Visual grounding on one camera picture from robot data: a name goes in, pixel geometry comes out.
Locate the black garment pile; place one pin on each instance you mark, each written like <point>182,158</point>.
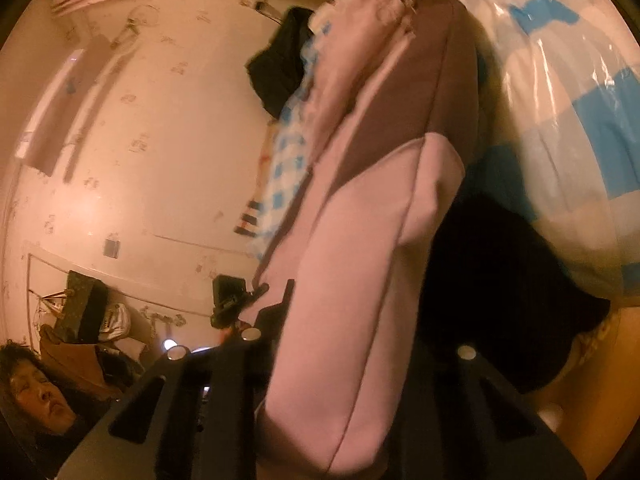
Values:
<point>277,71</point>

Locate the brown bag on hook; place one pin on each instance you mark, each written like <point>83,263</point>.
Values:
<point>90,343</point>

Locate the pink and brown jacket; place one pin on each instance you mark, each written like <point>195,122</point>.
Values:
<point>389,125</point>

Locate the blue white checkered bed cover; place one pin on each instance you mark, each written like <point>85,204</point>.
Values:
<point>557,132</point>

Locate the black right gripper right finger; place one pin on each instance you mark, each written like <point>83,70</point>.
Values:
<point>459,419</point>

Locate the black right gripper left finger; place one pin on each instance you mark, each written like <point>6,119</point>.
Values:
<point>191,415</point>

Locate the dark sleeve right forearm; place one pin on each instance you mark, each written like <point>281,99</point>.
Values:
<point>493,283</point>

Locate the person head dark hair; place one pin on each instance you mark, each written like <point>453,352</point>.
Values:
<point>44,415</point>

